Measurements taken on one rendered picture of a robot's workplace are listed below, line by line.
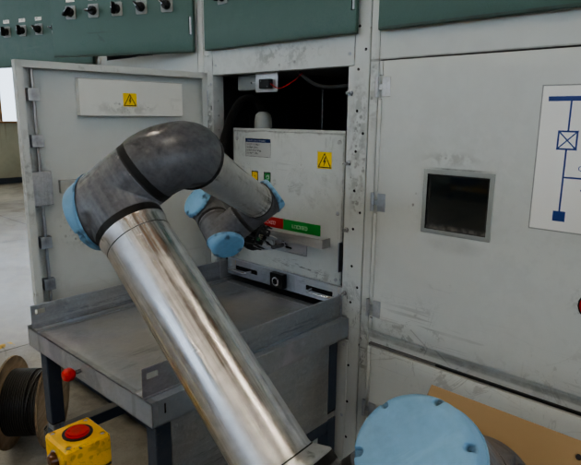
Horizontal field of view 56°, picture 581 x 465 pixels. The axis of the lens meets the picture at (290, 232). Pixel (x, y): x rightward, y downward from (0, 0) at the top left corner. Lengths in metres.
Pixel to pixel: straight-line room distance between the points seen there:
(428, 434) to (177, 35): 1.65
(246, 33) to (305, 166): 0.45
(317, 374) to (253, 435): 0.88
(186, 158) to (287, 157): 0.89
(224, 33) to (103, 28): 0.54
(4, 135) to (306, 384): 11.78
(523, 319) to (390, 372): 0.42
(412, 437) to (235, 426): 0.23
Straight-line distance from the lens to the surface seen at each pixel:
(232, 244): 1.43
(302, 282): 1.76
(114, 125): 1.84
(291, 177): 1.75
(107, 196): 0.89
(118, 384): 1.31
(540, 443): 0.95
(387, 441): 0.71
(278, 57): 1.73
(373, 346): 1.59
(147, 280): 0.82
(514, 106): 1.31
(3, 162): 12.99
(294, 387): 1.56
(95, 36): 2.27
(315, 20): 1.62
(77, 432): 1.04
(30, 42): 2.89
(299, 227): 1.75
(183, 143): 0.90
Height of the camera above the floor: 1.43
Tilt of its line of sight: 12 degrees down
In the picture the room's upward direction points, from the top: 1 degrees clockwise
